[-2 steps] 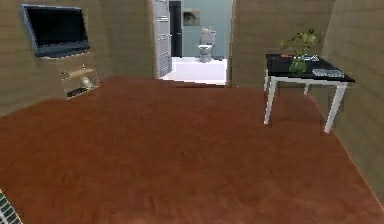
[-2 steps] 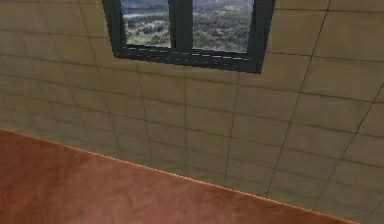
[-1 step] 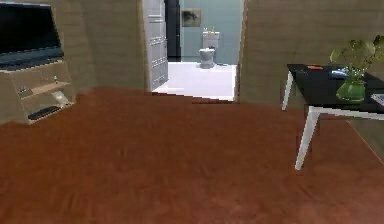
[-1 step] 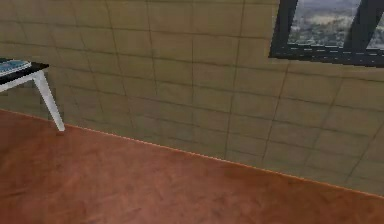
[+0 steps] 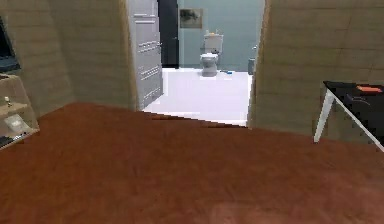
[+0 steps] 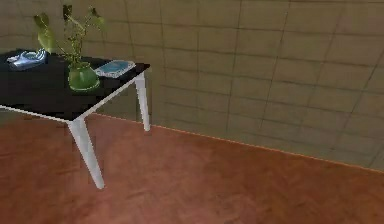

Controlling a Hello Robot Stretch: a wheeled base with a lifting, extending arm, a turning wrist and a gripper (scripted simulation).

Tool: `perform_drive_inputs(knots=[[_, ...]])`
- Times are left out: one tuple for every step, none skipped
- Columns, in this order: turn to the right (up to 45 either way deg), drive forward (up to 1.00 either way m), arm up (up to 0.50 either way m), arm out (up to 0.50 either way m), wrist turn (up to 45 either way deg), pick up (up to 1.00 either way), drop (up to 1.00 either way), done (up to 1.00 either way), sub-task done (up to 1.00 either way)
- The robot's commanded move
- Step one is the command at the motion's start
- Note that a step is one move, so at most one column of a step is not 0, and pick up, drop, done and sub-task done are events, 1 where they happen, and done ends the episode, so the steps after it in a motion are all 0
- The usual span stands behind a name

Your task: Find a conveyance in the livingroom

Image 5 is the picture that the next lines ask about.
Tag white toilet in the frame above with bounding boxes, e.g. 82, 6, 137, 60
199, 29, 225, 78

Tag grey panelled room door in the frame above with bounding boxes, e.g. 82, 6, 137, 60
127, 0, 164, 111

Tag dark room door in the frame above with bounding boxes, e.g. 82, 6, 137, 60
157, 0, 180, 69

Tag black table with white legs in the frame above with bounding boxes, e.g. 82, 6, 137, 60
313, 80, 384, 153

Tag grey flat box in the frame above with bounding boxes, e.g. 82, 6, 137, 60
3, 114, 32, 134

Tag orange flat object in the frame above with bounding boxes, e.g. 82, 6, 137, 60
355, 85, 383, 94

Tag black television set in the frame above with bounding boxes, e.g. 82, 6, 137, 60
0, 18, 22, 74

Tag framed dark wall picture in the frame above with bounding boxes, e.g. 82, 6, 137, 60
179, 8, 204, 30

